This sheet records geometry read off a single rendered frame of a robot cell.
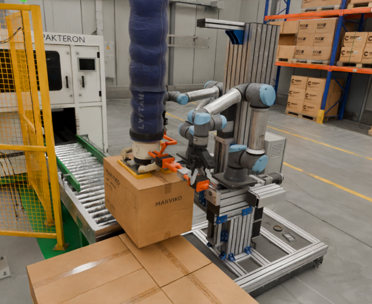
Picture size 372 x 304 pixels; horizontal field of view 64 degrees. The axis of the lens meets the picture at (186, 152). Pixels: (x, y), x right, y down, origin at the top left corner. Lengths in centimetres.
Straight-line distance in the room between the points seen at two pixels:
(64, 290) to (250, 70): 174
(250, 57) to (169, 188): 100
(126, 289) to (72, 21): 979
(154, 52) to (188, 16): 1085
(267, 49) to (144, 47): 84
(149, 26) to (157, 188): 92
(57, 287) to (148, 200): 70
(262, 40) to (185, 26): 1049
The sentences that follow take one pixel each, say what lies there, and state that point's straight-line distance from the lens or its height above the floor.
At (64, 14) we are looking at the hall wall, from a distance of 1092.
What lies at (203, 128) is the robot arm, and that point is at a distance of 142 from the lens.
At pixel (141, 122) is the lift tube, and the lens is 186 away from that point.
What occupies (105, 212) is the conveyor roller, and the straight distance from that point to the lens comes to 259.
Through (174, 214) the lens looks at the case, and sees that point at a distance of 194.
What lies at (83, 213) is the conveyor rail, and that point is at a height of 59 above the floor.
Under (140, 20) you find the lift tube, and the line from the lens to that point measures 181.
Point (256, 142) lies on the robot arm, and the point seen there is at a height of 134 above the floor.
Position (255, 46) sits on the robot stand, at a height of 189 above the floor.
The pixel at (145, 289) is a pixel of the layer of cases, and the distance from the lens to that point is 187.
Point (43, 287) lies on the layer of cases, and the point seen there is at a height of 54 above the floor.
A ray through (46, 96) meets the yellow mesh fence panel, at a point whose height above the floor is 144.
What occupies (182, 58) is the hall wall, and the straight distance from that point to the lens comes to 1247.
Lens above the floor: 185
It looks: 19 degrees down
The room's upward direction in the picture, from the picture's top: 3 degrees clockwise
